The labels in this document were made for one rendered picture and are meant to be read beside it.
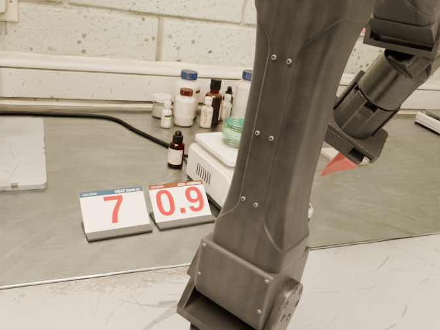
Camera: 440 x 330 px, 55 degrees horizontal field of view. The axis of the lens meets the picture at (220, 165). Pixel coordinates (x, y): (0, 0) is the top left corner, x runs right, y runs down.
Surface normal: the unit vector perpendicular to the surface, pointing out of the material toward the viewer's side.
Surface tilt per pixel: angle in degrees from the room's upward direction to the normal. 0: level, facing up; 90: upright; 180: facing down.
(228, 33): 90
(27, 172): 0
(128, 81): 90
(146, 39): 90
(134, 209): 40
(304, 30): 88
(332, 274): 0
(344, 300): 0
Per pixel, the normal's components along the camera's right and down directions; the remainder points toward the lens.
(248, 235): -0.60, 0.22
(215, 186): -0.85, 0.10
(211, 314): 0.14, -0.90
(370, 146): 0.36, -0.58
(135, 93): 0.36, 0.43
